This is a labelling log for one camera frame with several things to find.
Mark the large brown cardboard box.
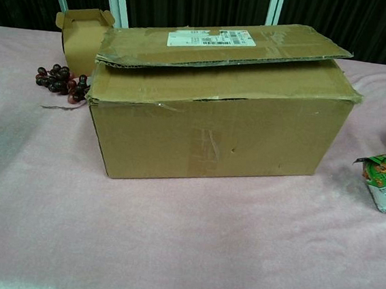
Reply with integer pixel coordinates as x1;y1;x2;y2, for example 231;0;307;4
77;4;372;202

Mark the small kraft paper box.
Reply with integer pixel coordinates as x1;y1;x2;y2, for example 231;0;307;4
50;5;117;78

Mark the pink fleece tablecloth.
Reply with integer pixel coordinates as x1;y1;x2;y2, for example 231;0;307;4
0;24;386;289

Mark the dark red grape bunch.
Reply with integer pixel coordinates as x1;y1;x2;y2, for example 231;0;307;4
32;62;92;113

